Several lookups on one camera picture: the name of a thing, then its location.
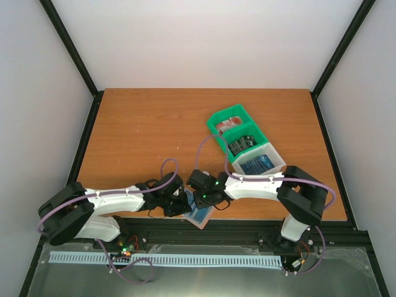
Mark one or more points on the green bin with black cards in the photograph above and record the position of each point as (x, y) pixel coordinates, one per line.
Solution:
(237, 133)

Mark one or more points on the black corner post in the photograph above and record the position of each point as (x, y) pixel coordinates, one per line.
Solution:
(352, 29)
(60, 28)

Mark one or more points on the white bin with blue cards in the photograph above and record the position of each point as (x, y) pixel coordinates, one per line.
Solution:
(266, 149)

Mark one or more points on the black aluminium frame rail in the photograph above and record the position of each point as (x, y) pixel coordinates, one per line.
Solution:
(263, 234)

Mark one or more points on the blue card stack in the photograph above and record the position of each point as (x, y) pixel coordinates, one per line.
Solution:
(258, 165)

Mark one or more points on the right connector plug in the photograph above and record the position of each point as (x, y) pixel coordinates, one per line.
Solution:
(296, 265)

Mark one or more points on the green bin with red cards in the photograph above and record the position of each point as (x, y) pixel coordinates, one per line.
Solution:
(235, 110)

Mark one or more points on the left black corner post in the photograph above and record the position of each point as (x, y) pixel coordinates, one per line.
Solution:
(60, 28)

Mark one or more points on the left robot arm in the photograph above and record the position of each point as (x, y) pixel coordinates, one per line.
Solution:
(78, 212)

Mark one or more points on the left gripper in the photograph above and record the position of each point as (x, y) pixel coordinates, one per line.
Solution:
(183, 208)

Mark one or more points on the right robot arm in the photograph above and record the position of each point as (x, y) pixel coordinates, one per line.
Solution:
(301, 195)

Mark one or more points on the red white card stack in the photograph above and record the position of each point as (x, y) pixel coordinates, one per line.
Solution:
(228, 124)

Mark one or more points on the black card stack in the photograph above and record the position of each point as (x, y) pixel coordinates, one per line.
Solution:
(241, 145)

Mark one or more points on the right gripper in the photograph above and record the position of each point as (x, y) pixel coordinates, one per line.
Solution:
(200, 203)

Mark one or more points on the left electronics board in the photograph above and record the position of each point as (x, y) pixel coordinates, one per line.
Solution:
(129, 246)

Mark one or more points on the right black corner post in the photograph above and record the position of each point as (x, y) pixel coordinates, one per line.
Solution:
(352, 29)

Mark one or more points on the light blue cable duct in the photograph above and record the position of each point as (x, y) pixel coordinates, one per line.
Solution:
(169, 260)

